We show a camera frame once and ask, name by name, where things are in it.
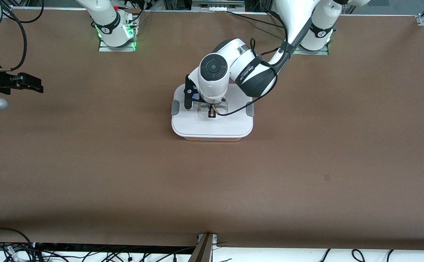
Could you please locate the white plastic box lid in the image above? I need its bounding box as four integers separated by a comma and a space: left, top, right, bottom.
171, 83, 254, 139

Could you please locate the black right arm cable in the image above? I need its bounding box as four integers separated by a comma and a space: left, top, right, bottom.
0, 0, 45, 72

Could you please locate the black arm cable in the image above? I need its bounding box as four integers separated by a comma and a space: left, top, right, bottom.
217, 16, 313, 117
0, 0, 45, 72

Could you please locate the black table cable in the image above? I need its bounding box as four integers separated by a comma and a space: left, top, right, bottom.
227, 10, 289, 41

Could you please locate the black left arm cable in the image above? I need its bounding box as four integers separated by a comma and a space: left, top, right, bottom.
217, 16, 313, 117

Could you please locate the metal corner bracket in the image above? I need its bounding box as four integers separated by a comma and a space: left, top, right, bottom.
197, 234, 218, 245

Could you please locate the black cable bundle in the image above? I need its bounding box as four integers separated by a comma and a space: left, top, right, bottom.
0, 227, 196, 262

